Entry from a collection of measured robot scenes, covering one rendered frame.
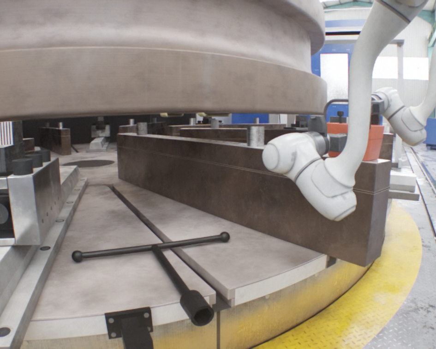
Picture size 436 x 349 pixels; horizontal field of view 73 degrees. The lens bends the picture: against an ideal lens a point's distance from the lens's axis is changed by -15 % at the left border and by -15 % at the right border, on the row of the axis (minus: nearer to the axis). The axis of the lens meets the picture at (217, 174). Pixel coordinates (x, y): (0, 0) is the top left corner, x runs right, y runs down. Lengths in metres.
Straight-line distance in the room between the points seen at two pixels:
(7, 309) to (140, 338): 0.36
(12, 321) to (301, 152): 0.86
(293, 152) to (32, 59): 1.01
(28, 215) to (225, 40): 1.27
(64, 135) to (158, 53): 3.69
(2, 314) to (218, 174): 1.21
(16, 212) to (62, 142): 3.96
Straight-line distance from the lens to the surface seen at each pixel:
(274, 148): 0.90
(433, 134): 10.94
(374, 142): 1.23
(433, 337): 1.54
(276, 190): 1.44
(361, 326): 1.50
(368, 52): 0.85
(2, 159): 1.15
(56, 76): 1.38
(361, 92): 0.85
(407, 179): 2.44
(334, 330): 1.45
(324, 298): 1.55
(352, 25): 6.70
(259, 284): 1.14
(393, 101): 1.48
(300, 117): 4.45
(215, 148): 1.72
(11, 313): 0.96
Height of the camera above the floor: 0.84
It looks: 10 degrees down
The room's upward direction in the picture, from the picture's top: straight up
